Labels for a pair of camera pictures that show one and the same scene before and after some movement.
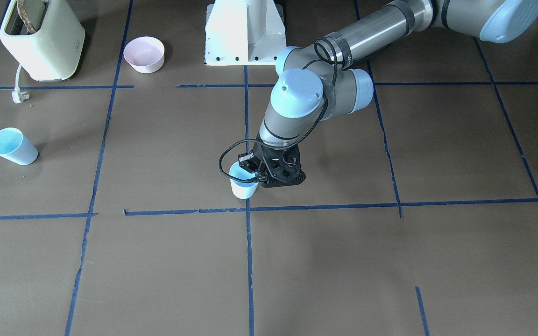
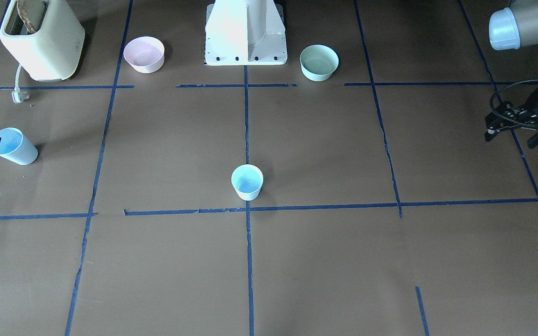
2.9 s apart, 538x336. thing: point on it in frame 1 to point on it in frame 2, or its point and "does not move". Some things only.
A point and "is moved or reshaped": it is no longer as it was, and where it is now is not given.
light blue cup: x=241 y=190 is moved or reshaped
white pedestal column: x=244 y=32 does not move
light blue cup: x=11 y=143 does not move
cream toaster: x=52 y=53 does not move
